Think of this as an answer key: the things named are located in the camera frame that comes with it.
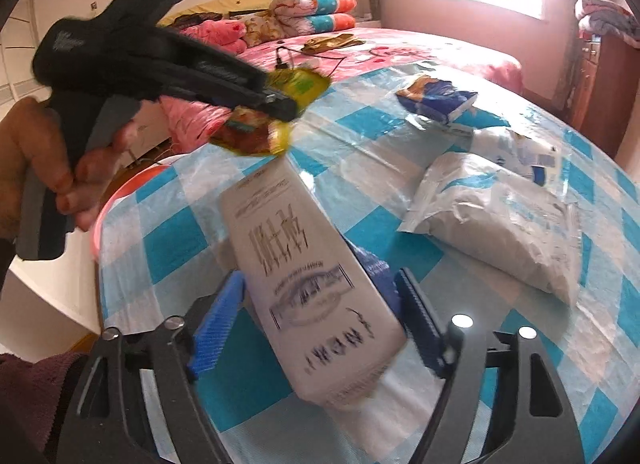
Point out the white round surface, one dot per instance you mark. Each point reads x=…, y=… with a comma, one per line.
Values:
x=55, y=294

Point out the pink lettered folded blanket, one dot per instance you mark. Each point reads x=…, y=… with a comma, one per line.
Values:
x=215, y=36

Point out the crumpled white blue packet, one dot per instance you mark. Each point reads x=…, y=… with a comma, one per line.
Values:
x=505, y=149

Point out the brown wooden cabinet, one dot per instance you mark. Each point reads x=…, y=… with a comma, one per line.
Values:
x=605, y=89

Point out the orange plastic bin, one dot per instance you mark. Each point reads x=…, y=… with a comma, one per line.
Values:
x=125, y=194

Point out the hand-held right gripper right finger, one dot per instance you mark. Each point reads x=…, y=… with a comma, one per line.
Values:
x=420, y=324

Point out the blue orange snack packet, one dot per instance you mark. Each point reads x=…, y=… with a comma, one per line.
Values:
x=440, y=99

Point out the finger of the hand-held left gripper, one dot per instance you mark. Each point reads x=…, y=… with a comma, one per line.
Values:
x=265, y=105
x=260, y=84

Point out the dark cloth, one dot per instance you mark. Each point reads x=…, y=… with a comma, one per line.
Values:
x=197, y=20

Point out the large white powder bag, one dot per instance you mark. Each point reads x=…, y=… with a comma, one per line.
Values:
x=495, y=229

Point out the beige floral pillow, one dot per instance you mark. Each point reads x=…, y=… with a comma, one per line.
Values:
x=262, y=29

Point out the black charger plug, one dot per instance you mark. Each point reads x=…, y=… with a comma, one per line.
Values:
x=283, y=64

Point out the yellow snack wrapper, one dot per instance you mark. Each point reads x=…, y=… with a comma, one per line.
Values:
x=245, y=134

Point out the folded pink grey quilt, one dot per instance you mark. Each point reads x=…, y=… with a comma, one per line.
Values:
x=605, y=19

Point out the blue checkered tablecloth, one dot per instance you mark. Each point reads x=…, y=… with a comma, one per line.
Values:
x=500, y=344

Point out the person's left hand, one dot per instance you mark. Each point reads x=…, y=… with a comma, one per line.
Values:
x=20, y=159

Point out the person's maroon clothing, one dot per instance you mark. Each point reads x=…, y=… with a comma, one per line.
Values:
x=35, y=394

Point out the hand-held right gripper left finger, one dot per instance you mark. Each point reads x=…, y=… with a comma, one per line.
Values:
x=220, y=324

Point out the white wardrobe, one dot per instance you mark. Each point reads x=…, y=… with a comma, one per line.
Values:
x=15, y=69

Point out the white milk carton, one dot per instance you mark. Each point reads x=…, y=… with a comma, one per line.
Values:
x=300, y=294

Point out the folded teal orange quilt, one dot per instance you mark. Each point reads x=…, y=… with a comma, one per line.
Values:
x=320, y=11

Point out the gold brown cloth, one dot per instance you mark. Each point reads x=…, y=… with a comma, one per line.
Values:
x=330, y=43

